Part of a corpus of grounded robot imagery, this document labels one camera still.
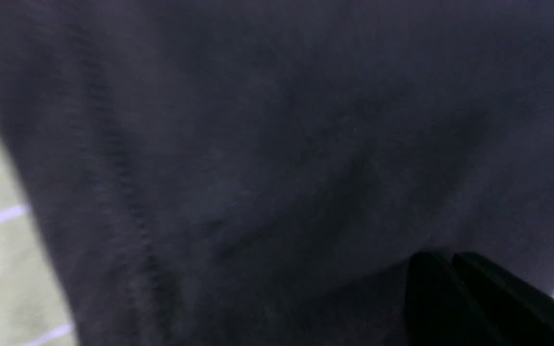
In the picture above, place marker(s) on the light green checkered tablecloth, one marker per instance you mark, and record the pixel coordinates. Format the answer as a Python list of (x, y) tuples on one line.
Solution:
[(3, 264)]

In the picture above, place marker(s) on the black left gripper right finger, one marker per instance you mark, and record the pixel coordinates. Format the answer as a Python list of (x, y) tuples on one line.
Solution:
[(523, 314)]

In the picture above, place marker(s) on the dark gray long-sleeve top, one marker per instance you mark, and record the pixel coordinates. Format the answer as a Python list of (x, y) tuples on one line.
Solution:
[(83, 61)]

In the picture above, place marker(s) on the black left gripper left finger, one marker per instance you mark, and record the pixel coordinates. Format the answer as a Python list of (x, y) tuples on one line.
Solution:
[(439, 310)]

